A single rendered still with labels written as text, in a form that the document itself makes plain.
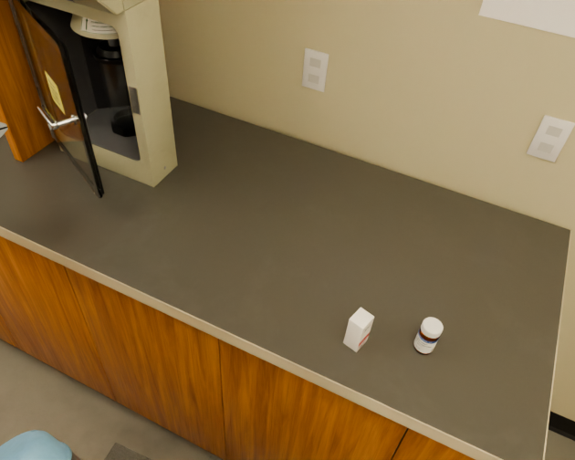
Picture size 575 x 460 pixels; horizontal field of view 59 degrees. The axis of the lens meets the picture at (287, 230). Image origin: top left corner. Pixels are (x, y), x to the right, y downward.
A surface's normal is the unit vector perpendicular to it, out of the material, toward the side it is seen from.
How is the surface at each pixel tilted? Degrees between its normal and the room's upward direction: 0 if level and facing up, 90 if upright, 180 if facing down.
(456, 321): 0
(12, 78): 90
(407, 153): 90
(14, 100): 90
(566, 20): 90
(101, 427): 0
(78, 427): 0
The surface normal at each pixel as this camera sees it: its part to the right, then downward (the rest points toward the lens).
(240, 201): 0.06, -0.70
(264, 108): -0.44, 0.62
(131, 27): 0.90, 0.35
